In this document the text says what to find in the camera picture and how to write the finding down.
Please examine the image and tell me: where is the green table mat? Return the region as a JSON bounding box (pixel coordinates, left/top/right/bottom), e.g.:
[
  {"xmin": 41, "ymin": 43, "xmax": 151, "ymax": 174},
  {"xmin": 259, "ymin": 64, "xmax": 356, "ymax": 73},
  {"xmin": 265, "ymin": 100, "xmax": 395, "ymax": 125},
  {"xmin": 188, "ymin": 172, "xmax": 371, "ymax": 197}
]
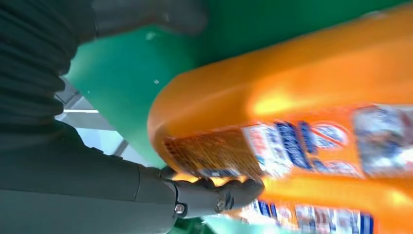
[{"xmin": 66, "ymin": 0, "xmax": 407, "ymax": 234}]

